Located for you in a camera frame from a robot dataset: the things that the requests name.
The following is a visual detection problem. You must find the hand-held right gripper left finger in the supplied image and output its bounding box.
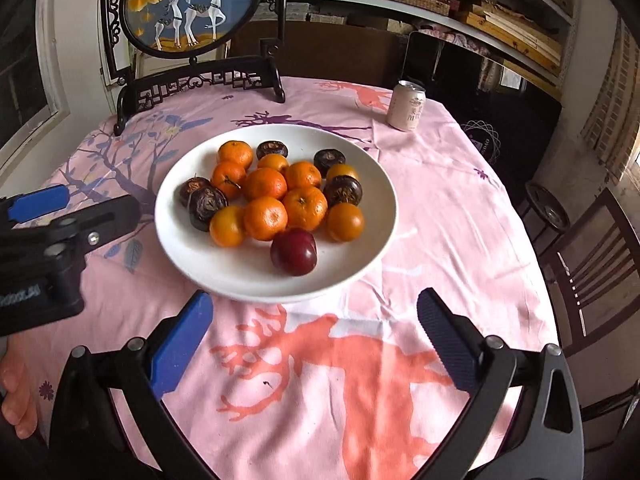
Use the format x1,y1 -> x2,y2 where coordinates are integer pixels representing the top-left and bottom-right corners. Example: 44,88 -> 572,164
47,290 -> 215,480

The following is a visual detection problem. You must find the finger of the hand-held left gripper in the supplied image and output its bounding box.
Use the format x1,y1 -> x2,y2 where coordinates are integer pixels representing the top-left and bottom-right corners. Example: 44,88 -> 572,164
0,185 -> 71,224
0,195 -> 142,262

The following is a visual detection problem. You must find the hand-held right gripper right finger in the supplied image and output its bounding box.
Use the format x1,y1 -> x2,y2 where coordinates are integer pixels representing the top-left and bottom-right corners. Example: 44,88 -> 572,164
415,287 -> 585,480

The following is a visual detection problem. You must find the white round plate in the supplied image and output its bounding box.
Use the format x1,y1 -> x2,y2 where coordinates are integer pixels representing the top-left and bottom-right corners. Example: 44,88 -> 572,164
154,125 -> 399,304

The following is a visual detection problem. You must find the dark red plum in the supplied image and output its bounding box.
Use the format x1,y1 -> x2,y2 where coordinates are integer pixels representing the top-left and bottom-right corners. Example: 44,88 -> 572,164
270,227 -> 318,277

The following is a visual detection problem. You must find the pile of tangerines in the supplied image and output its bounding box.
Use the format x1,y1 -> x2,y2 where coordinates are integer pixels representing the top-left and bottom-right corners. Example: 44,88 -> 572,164
209,140 -> 366,249

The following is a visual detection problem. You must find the person's left hand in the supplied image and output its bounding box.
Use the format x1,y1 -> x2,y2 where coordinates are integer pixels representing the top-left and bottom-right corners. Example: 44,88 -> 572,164
0,335 -> 39,439

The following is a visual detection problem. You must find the white framed window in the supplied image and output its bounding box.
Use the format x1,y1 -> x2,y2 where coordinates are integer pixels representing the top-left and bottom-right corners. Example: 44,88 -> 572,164
0,0 -> 73,173

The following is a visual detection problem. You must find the pink deer print tablecloth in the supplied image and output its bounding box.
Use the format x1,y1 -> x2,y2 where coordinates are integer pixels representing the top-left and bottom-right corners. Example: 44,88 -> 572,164
12,76 -> 558,480

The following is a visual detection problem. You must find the dark wooden chair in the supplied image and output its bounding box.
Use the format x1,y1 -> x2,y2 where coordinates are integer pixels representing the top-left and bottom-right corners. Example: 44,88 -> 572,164
539,187 -> 640,358

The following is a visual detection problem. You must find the round dark stool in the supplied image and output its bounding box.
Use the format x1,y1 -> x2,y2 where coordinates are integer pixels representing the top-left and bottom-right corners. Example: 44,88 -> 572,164
524,180 -> 572,235

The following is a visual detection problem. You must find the round deer screen black stand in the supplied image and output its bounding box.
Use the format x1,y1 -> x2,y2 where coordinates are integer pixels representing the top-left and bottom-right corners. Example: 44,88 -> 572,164
99,0 -> 288,137

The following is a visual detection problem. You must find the beige drink can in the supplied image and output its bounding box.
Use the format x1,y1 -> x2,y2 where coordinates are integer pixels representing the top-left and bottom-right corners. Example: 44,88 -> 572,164
386,80 -> 427,132

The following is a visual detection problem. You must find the brown wooden board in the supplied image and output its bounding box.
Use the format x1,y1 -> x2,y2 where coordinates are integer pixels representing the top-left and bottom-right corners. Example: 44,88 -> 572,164
230,20 -> 406,88

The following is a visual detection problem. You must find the black glossy cabinet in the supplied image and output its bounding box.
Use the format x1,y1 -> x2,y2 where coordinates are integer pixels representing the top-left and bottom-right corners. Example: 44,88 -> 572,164
402,30 -> 563,171

